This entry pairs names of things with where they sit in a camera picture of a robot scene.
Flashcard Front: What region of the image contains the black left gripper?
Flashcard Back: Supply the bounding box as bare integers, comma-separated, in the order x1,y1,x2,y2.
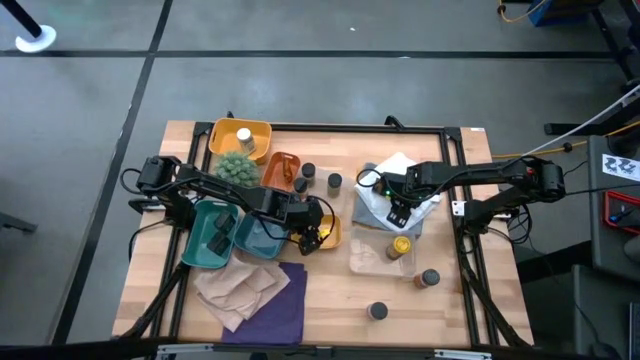
285,195,327,257

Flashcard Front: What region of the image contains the white cable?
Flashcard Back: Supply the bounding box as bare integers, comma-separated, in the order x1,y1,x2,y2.
522,83,640,157

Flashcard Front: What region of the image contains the black metal stand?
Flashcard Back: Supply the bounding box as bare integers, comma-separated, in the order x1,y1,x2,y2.
592,0,640,94

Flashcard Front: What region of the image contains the clear plastic container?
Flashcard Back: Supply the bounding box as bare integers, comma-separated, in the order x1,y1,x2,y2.
348,227,417,279
293,164,357,216

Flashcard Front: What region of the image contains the purple cloth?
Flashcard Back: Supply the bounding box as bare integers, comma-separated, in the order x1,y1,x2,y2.
221,262,309,347

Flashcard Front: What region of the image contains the white-lid spice jar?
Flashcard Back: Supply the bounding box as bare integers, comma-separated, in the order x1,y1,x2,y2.
236,127,257,156

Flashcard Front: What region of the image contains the black cable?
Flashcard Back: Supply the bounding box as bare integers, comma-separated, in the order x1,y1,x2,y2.
564,182,640,199

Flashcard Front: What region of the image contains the black desk leg bar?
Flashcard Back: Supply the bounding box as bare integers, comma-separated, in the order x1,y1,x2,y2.
543,94,640,137

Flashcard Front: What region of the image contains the black cabinet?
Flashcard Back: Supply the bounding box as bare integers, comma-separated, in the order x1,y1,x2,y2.
569,263,640,360

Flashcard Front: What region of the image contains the dark furniture foot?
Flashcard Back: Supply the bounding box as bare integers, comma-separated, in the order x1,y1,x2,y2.
0,209,39,235

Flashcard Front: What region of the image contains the green teal plastic bin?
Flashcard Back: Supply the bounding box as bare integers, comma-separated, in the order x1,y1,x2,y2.
180,199,241,270

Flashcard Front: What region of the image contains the small yellow plastic bin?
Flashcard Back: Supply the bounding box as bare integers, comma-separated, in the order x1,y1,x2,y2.
291,213,344,250

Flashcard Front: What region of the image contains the silver metal bracket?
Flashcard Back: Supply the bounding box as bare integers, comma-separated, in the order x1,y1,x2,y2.
156,342,201,360
433,348,494,360

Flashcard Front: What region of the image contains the white mounting bracket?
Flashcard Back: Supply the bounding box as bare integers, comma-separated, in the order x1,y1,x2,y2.
451,199,516,220

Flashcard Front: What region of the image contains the yellow floor cable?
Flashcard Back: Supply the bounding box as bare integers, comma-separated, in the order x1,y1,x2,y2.
492,122,640,160

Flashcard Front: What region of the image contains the beige cloth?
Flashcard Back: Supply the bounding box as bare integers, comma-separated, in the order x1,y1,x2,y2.
193,253,292,334

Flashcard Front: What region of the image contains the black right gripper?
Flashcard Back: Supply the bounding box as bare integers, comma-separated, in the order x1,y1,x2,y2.
377,170,419,231

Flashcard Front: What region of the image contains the green succulent plant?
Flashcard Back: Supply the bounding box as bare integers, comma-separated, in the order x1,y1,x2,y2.
213,151,261,189

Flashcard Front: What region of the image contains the black aluminium table frame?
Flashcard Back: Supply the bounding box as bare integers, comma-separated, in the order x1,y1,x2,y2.
112,119,534,351

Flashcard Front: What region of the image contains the yellow cable with plug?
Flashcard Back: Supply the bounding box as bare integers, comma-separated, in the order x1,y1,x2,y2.
497,0,551,25

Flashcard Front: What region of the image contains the small orange plastic bin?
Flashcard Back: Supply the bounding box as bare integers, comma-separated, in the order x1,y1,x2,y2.
260,151,302,194

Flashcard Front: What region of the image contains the blue box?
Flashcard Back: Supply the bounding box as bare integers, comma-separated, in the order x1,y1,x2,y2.
528,0,594,27

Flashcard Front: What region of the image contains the grey cloth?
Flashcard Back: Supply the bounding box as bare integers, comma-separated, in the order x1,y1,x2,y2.
351,162,425,240

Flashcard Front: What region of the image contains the white cloth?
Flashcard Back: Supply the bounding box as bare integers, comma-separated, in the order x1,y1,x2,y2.
354,152,444,234

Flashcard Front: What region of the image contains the blue teal plastic bin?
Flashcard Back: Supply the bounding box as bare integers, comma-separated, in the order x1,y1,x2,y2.
233,212,291,260

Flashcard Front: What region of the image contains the large yellow plastic bin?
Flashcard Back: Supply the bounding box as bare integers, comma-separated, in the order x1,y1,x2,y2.
208,117,274,164

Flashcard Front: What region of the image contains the white printed sticker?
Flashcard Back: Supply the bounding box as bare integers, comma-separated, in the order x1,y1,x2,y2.
602,153,640,183

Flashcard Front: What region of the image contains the white round stanchion base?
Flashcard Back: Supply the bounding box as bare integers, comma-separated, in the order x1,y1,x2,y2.
14,23,58,54

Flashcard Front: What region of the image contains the red tray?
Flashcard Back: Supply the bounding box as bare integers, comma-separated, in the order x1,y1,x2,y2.
602,189,640,236

